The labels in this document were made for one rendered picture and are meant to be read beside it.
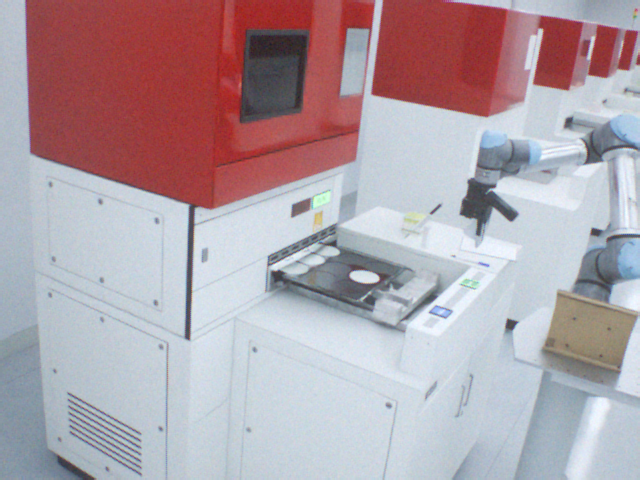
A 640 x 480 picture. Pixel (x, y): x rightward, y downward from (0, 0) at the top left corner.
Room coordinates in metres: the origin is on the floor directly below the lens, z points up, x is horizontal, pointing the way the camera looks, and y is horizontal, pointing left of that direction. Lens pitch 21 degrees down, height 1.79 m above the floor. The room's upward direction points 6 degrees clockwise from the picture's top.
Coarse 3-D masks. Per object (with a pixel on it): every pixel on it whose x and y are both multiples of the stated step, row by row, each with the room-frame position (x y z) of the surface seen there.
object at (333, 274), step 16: (336, 256) 2.20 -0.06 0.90; (352, 256) 2.22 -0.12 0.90; (368, 256) 2.23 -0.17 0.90; (304, 272) 2.02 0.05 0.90; (320, 272) 2.04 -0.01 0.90; (336, 272) 2.05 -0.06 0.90; (384, 272) 2.10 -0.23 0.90; (336, 288) 1.93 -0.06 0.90; (352, 288) 1.94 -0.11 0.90; (368, 288) 1.95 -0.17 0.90
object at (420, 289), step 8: (416, 280) 2.11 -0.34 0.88; (424, 280) 2.11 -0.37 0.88; (408, 288) 2.03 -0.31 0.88; (416, 288) 2.04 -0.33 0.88; (424, 288) 2.05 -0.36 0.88; (432, 288) 2.07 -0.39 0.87; (416, 296) 1.97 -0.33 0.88; (424, 296) 2.01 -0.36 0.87; (416, 304) 1.95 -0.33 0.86; (376, 312) 1.84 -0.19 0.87; (384, 312) 1.83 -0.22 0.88; (408, 312) 1.89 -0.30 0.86; (384, 320) 1.82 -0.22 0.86; (392, 320) 1.81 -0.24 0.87; (400, 320) 1.84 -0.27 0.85
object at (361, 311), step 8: (296, 288) 2.02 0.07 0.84; (304, 288) 2.01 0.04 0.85; (304, 296) 2.00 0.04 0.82; (312, 296) 1.99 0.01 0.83; (320, 296) 1.97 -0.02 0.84; (328, 296) 1.96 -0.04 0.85; (328, 304) 1.96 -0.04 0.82; (336, 304) 1.94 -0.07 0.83; (344, 304) 1.93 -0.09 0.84; (352, 304) 1.92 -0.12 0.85; (352, 312) 1.91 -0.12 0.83; (360, 312) 1.90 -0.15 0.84; (368, 312) 1.89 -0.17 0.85; (376, 320) 1.87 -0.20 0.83; (400, 328) 1.83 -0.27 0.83
